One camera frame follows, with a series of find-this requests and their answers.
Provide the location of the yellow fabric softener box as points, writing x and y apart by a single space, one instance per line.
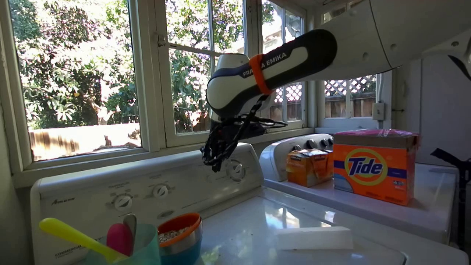
308 167

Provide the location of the orange Tide detergent box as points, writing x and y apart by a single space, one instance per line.
380 168

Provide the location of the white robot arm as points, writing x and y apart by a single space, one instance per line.
367 37

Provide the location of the white washing machine left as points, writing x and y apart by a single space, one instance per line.
249 214

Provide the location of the orange and blue bowl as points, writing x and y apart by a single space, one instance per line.
180 240

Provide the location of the pink plastic bag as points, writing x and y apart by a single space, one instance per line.
377 133

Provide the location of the teal plastic cup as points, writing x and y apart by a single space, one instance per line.
145 249

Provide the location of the pink plastic spoon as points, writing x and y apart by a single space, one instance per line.
120 239

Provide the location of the yellow plastic spoon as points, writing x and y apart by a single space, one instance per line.
71 234

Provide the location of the black stand at right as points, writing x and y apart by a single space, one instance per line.
464 177

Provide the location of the wall power outlet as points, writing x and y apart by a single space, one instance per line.
379 111

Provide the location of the white window frame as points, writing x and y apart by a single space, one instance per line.
89 83

